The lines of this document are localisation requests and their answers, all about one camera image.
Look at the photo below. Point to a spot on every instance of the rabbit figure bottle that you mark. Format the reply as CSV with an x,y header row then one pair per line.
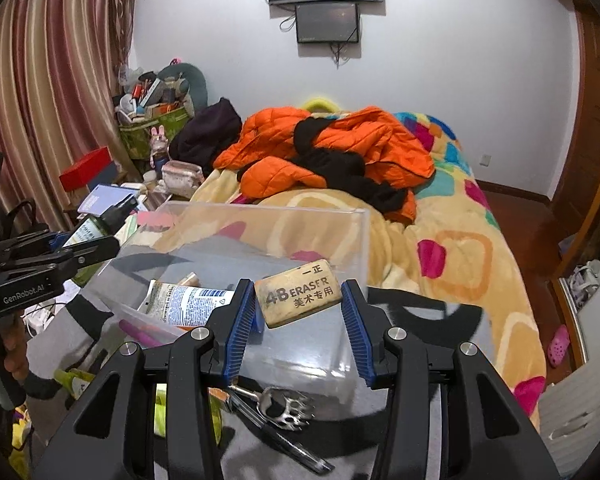
x,y
159,147

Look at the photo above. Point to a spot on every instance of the wooden door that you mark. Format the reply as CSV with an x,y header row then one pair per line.
x,y
597,110

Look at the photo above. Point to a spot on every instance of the beige eraser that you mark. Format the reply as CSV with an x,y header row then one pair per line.
x,y
300,292

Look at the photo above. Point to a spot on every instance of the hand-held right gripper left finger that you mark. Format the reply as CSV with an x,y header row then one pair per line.
x,y
240,330

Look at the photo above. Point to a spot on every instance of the green bag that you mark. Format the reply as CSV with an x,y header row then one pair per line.
x,y
140,140

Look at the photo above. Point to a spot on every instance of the person's left hand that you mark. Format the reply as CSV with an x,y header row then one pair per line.
x,y
17,347

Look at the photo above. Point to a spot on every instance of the pink pouch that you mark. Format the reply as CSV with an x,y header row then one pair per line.
x,y
180,177

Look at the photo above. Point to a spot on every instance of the wall socket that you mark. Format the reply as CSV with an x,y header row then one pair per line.
x,y
486,159

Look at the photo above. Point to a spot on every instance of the grey neck pillow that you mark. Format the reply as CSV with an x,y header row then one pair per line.
x,y
197,82

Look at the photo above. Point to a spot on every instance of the black garment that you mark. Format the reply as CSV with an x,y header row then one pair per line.
x,y
340,165

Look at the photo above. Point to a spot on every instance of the metal paw bottle opener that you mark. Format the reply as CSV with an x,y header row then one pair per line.
x,y
280,407

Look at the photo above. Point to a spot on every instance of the striped curtain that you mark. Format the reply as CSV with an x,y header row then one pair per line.
x,y
45,85

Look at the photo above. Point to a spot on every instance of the purple pen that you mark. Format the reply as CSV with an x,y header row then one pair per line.
x,y
140,332

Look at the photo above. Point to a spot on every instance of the yellow printed cloth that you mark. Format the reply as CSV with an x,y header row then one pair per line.
x,y
21,435

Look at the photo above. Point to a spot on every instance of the small white jar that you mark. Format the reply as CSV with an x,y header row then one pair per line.
x,y
150,177

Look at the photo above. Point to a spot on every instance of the yellow pillow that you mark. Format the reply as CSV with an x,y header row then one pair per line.
x,y
320,102

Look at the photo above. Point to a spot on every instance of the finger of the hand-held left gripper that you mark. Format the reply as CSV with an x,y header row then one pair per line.
x,y
57,242
92,250

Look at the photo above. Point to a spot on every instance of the grey box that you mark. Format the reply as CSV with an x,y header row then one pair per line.
x,y
105,174

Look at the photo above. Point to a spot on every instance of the pink clog shoe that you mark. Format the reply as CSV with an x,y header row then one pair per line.
x,y
559,347

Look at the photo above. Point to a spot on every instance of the red box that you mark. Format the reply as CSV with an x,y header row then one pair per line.
x,y
82,170

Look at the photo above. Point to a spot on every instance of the white plastic stool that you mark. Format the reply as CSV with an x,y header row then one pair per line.
x,y
585,410

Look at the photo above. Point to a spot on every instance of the grey black blanket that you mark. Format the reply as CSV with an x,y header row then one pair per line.
x,y
430,320

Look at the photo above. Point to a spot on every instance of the white tube blue cap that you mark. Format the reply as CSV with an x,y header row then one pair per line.
x,y
190,302

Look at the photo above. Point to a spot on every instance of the small wall monitor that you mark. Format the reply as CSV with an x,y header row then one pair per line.
x,y
327,22

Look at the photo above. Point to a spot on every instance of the dark purple garment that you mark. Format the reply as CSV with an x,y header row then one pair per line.
x,y
205,132

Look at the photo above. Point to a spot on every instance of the black gel pen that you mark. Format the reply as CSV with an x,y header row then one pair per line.
x,y
290,447

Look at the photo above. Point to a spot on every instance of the orange puffer jacket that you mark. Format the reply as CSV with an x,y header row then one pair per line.
x,y
370,140

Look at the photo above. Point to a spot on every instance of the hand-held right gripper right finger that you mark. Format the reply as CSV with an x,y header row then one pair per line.
x,y
355,330

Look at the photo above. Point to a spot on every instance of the clear plastic box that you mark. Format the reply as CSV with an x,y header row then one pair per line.
x,y
260,230

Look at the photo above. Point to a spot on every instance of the pink paper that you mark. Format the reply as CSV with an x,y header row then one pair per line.
x,y
155,220

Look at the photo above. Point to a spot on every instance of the white shoes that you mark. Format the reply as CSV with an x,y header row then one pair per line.
x,y
587,280

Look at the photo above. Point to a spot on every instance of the colourful printed blanket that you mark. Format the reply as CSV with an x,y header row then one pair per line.
x,y
460,270

